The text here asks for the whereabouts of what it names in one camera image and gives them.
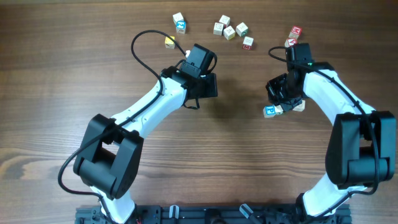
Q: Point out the red W wooden block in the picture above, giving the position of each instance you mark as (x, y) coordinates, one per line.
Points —
(295, 32)

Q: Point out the red M wooden block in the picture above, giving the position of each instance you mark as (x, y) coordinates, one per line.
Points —
(247, 43)

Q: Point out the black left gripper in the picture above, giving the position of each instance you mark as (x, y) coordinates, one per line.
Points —
(213, 91)

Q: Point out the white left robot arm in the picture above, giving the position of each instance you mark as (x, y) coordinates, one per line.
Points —
(111, 147)

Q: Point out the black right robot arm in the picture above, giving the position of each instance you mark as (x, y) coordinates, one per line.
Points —
(361, 152)

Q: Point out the plain top wooden block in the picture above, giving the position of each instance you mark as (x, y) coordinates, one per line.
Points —
(177, 17)

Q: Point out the blue P wooden block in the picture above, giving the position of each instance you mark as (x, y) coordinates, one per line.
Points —
(269, 111)

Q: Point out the yellow top wooden block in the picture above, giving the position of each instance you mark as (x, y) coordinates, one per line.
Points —
(169, 42)

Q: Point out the blue D wooden block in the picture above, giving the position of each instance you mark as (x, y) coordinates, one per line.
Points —
(300, 107)

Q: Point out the red sided wooden block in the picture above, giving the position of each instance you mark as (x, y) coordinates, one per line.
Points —
(225, 20)

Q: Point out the green sided white block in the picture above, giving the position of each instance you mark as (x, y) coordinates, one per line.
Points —
(278, 109)

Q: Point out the blue framed wooden block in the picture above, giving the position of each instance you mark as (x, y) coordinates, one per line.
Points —
(218, 28)

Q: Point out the blue N wooden block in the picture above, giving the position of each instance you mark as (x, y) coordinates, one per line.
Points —
(181, 27)

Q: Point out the green letter wooden block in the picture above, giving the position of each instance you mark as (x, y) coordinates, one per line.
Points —
(241, 29)

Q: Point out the red A wooden block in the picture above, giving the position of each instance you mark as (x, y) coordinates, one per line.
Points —
(290, 42)

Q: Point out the yellow letter wooden block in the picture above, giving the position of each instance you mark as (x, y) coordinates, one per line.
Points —
(229, 33)

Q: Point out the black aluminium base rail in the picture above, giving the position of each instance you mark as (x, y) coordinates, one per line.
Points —
(278, 213)

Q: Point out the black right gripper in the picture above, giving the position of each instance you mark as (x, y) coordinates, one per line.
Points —
(271, 86)

